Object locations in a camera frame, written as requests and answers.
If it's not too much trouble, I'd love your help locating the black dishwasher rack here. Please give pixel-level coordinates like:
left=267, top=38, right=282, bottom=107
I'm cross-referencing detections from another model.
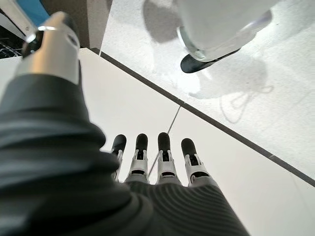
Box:
left=0, top=0, right=54, bottom=59

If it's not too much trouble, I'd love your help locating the white kitchen base cabinet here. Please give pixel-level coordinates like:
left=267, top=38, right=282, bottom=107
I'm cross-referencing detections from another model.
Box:
left=0, top=48, right=315, bottom=236

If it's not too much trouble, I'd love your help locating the thin grey floor cable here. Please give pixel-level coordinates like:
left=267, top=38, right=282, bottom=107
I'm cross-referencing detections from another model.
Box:
left=220, top=85, right=275, bottom=124

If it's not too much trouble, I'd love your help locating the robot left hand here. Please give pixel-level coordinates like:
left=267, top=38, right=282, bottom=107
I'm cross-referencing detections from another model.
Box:
left=0, top=11, right=251, bottom=236

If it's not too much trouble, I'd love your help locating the white robot leg with foot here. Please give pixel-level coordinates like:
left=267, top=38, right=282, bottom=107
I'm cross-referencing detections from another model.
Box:
left=176, top=0, right=280, bottom=74

